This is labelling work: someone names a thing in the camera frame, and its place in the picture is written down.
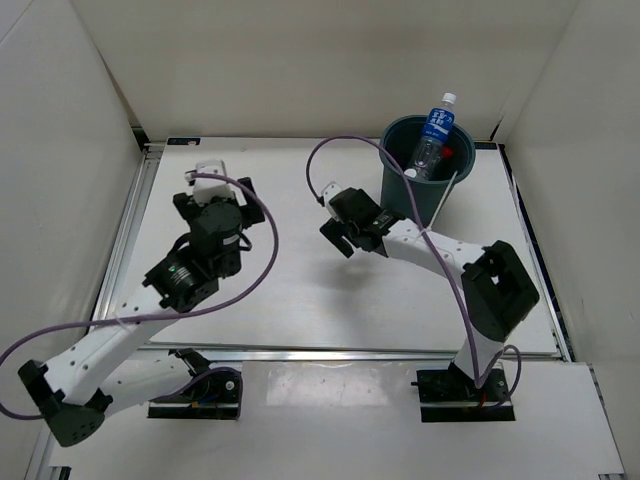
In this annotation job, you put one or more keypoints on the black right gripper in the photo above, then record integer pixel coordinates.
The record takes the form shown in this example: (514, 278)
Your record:
(332, 230)

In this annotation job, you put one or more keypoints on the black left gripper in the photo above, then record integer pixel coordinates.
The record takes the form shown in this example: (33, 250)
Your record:
(250, 212)

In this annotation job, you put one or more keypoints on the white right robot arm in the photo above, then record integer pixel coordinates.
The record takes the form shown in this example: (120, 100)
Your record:
(491, 285)

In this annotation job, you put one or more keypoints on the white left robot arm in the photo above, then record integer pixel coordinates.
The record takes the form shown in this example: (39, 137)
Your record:
(97, 377)

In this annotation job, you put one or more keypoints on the white zip tie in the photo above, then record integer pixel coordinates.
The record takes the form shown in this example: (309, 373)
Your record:
(442, 200)

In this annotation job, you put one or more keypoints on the blue table sticker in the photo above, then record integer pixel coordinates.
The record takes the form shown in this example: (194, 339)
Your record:
(183, 141)

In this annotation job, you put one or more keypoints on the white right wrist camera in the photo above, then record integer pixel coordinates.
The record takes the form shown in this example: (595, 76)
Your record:
(328, 193)

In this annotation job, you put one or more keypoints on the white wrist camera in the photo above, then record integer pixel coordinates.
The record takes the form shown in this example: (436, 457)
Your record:
(328, 193)
(205, 190)

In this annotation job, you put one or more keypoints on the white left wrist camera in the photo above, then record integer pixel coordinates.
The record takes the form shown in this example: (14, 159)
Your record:
(205, 190)

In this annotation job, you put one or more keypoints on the aluminium table rail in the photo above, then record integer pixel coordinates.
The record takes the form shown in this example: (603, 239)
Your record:
(316, 304)

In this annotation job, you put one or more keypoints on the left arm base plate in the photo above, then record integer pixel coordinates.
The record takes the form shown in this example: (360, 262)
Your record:
(218, 396)

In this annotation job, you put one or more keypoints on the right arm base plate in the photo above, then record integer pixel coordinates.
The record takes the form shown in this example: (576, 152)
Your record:
(444, 398)

